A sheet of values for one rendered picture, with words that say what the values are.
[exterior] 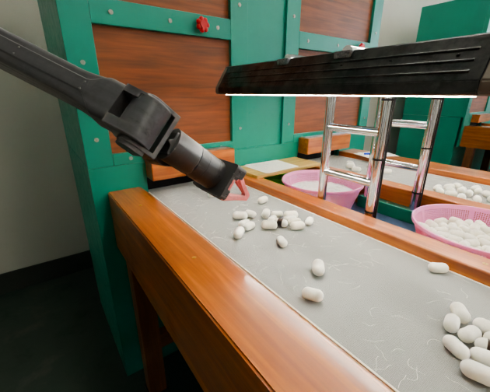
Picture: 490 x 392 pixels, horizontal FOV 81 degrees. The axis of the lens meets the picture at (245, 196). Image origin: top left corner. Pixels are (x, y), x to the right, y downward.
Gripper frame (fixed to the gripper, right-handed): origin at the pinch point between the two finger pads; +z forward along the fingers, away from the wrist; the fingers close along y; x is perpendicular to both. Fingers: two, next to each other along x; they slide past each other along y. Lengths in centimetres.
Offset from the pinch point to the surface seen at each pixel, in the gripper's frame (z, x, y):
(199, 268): -6.2, 15.3, -6.4
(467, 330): 10.8, 2.5, -38.2
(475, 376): 6.5, 6.7, -40.8
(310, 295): 3.1, 9.3, -21.2
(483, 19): 171, -234, 52
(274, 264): 6.0, 8.7, -10.4
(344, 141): 70, -54, 37
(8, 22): -54, -20, 140
